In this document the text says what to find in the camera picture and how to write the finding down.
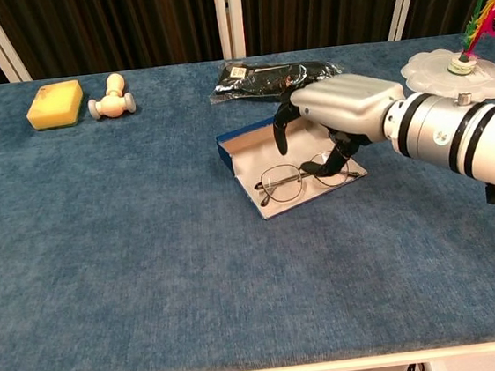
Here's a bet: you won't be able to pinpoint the black item in plastic bag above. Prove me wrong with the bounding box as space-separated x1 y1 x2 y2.
205 49 348 110

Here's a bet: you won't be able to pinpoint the blue rectangular box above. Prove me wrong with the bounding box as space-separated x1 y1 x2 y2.
214 108 373 225

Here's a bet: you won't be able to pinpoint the blue felt table cloth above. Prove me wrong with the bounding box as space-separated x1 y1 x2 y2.
0 29 495 371

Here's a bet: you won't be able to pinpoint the dark pleated curtain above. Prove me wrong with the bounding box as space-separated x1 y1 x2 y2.
0 0 495 86

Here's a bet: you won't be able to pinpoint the yellow sponge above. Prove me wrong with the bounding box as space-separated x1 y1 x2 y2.
23 78 88 132

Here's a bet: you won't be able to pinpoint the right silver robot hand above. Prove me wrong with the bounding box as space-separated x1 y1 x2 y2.
266 66 414 182

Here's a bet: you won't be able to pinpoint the white scalloped plate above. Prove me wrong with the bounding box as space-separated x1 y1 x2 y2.
397 42 495 111

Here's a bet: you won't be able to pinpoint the wooden massage roller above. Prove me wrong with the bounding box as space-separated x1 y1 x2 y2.
84 71 138 122

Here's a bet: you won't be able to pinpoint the wire-frame eyeglasses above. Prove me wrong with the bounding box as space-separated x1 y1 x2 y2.
251 147 362 209

